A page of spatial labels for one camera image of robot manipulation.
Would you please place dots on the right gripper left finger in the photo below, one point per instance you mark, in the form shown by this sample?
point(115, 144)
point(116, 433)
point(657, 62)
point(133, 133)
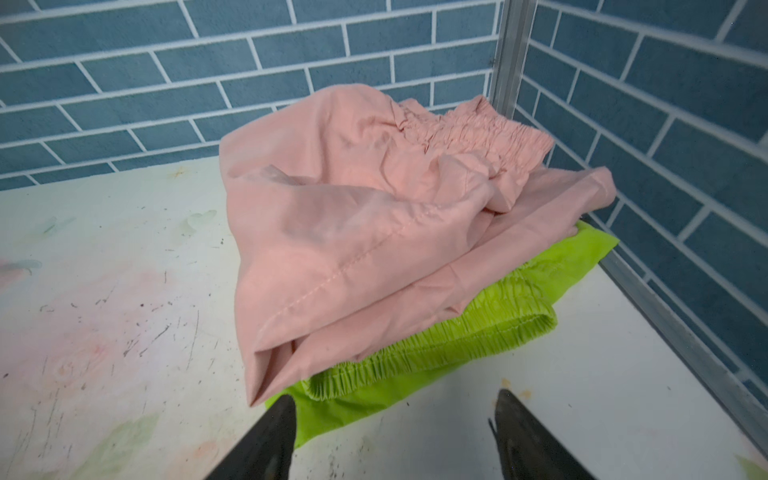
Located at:
point(266, 450)

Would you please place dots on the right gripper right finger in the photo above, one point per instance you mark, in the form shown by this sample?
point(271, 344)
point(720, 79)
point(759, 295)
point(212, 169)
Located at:
point(526, 448)

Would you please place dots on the neon green shorts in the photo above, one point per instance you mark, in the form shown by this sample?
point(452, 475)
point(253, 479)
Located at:
point(504, 316)

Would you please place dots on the pink shorts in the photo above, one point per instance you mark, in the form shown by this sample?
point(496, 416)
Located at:
point(361, 221)

